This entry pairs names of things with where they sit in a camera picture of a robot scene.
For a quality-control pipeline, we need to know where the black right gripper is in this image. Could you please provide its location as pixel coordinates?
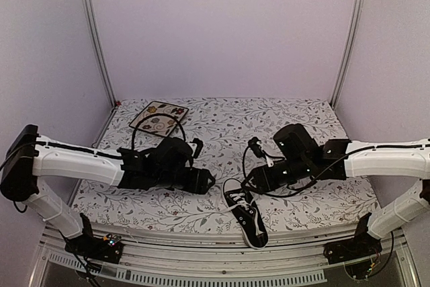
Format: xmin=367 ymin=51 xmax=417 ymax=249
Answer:
xmin=241 ymin=157 xmax=311 ymax=196

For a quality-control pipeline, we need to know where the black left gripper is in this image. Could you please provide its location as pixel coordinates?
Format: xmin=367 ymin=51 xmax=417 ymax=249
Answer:
xmin=153 ymin=166 xmax=216 ymax=194

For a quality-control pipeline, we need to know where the black canvas sneaker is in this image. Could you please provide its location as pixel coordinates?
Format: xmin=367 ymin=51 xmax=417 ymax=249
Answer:
xmin=222 ymin=178 xmax=268 ymax=249

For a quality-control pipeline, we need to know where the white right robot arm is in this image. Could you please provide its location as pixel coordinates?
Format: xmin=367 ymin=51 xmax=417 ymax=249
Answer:
xmin=242 ymin=124 xmax=429 ymax=257

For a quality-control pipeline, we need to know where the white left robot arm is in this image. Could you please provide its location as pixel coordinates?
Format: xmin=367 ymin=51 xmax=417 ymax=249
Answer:
xmin=1 ymin=124 xmax=215 ymax=256

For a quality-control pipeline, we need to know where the floral patterned table mat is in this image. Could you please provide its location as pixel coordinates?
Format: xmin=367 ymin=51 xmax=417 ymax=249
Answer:
xmin=72 ymin=97 xmax=379 ymax=235

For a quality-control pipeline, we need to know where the square floral ceramic plate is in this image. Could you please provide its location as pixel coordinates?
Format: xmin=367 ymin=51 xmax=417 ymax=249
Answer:
xmin=129 ymin=101 xmax=189 ymax=137

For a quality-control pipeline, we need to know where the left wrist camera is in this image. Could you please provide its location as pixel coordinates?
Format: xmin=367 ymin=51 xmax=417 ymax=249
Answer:
xmin=188 ymin=138 xmax=204 ymax=159

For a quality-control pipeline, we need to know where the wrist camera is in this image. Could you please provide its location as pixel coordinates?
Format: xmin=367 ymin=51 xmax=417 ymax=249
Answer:
xmin=188 ymin=138 xmax=204 ymax=159
xmin=248 ymin=136 xmax=274 ymax=167

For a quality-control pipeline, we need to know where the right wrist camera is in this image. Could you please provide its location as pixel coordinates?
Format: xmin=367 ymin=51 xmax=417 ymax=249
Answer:
xmin=248 ymin=136 xmax=274 ymax=167

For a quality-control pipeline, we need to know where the aluminium front rail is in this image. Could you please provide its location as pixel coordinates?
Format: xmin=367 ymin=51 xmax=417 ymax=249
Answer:
xmin=30 ymin=224 xmax=417 ymax=287

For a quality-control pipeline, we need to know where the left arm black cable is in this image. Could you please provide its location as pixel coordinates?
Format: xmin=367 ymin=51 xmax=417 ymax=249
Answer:
xmin=130 ymin=114 xmax=187 ymax=150

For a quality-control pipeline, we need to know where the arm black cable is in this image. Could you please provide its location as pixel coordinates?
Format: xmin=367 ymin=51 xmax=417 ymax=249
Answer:
xmin=130 ymin=114 xmax=187 ymax=150
xmin=241 ymin=145 xmax=347 ymax=199

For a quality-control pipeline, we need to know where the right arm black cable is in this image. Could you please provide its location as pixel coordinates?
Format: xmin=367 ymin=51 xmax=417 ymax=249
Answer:
xmin=241 ymin=145 xmax=347 ymax=199

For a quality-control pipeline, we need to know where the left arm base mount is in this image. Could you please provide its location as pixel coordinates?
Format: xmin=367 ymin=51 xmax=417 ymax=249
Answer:
xmin=64 ymin=234 xmax=124 ymax=264

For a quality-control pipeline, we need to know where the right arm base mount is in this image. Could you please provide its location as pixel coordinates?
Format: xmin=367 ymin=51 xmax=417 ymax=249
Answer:
xmin=323 ymin=232 xmax=394 ymax=281

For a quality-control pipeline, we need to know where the right aluminium frame post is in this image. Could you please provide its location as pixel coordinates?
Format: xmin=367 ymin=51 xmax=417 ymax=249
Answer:
xmin=330 ymin=0 xmax=365 ymax=110

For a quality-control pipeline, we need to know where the aluminium frame post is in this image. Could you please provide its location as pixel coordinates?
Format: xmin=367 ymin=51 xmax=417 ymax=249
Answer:
xmin=330 ymin=0 xmax=365 ymax=110
xmin=82 ymin=0 xmax=117 ymax=108

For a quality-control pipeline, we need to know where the left aluminium frame post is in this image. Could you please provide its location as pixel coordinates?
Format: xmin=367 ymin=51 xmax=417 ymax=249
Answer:
xmin=82 ymin=0 xmax=117 ymax=108

